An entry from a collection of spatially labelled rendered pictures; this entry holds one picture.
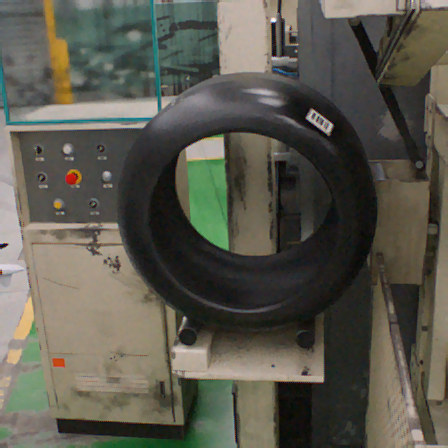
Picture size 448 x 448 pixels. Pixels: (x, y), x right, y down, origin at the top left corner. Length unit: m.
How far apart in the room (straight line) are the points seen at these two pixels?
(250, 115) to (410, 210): 0.58
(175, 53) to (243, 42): 8.78
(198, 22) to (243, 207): 8.74
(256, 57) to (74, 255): 1.06
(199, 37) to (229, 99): 9.11
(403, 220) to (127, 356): 1.23
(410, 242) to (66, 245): 1.22
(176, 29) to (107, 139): 8.23
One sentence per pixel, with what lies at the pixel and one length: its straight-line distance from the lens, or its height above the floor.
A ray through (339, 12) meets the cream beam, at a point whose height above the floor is 1.65.
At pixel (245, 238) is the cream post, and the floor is 1.01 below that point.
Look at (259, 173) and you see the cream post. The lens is 1.84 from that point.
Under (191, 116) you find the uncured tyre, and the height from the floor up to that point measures 1.43.
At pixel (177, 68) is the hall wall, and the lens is 10.57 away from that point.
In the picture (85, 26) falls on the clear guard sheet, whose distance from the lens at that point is 2.27.
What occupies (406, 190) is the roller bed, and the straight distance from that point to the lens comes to 1.78.
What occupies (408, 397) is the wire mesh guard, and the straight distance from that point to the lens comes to 1.26.
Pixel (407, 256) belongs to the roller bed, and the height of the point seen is 0.99.
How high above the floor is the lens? 1.71
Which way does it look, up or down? 20 degrees down
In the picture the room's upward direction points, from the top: 3 degrees counter-clockwise
